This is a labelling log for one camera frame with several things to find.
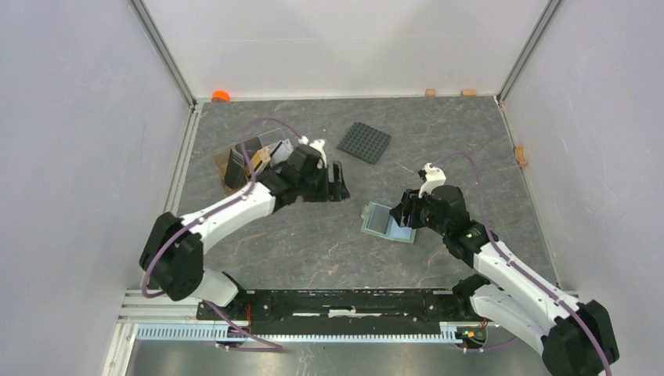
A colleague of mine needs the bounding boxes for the flat wooden block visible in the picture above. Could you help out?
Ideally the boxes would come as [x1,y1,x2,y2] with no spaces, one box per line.
[460,89,478,97]

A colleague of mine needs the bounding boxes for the curved wooden block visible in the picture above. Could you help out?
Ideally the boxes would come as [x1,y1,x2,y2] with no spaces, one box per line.
[514,145,529,168]

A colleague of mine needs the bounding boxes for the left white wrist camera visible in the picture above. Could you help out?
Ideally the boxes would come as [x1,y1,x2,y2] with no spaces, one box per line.
[298,136,327,169]

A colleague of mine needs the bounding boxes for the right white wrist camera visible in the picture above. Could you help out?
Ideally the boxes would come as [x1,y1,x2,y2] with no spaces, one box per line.
[417,163,446,198]

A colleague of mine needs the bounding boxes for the white slotted cable duct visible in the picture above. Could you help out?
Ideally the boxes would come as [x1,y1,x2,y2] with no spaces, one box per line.
[135,322,471,344]

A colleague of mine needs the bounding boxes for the aluminium frame post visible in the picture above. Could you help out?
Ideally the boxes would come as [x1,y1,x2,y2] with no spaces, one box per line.
[496,0,565,106]
[128,0,197,109]

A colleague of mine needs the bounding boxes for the dark grey lego baseplate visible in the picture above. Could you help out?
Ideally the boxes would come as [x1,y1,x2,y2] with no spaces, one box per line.
[336,122,392,165]

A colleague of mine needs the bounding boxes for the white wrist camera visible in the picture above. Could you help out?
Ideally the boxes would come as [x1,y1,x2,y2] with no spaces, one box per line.
[298,136,327,169]
[417,163,446,198]

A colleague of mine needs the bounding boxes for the right aluminium frame post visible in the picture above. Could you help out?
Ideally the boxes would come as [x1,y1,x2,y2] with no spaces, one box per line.
[496,0,565,106]

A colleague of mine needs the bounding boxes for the green card holder wallet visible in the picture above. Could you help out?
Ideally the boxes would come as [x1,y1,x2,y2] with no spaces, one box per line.
[360,201,416,244]

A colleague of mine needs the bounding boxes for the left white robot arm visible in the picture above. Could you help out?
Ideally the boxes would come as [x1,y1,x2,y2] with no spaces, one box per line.
[139,140,350,320]

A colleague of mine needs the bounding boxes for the left aluminium frame post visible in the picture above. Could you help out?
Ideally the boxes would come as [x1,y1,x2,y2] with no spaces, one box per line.
[128,0,197,109]

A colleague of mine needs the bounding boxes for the gold credit card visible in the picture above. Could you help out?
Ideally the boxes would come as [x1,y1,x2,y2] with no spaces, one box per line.
[247,147,271,175]

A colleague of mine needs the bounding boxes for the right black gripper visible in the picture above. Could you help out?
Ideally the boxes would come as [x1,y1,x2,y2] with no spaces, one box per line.
[389,189,449,237]

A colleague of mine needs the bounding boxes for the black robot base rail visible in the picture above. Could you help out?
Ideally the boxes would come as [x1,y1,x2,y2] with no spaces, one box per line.
[222,288,488,335]

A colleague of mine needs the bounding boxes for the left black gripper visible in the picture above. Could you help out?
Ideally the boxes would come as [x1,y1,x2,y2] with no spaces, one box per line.
[298,161,348,202]

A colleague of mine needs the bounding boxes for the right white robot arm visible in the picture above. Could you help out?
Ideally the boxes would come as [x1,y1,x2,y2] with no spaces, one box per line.
[389,186,620,375]

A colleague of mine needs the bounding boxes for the orange round cap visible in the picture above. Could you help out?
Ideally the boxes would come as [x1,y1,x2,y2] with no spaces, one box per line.
[211,90,230,102]

